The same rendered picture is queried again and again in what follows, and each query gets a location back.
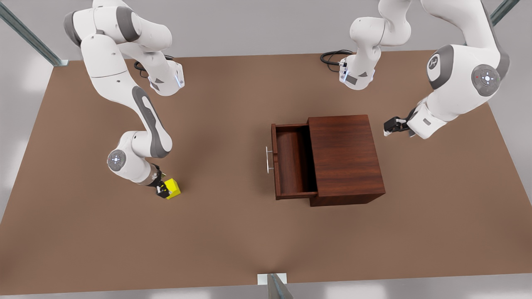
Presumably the silver frame post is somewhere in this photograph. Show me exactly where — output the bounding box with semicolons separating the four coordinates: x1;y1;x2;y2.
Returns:
489;0;521;26
257;273;294;299
0;2;69;67

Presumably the black cable loop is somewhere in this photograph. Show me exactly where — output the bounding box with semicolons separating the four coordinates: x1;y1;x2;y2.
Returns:
320;50;355;73
133;55;175;79

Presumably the wooden drawer with silver handle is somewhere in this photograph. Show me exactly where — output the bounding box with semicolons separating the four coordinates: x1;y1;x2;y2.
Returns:
265;123;320;201

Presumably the dark wooden cabinet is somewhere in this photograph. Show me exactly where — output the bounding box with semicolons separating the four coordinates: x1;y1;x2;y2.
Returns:
307;115;386;207

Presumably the yellow block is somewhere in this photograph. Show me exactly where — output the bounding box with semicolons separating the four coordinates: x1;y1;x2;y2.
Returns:
164;178;182;200

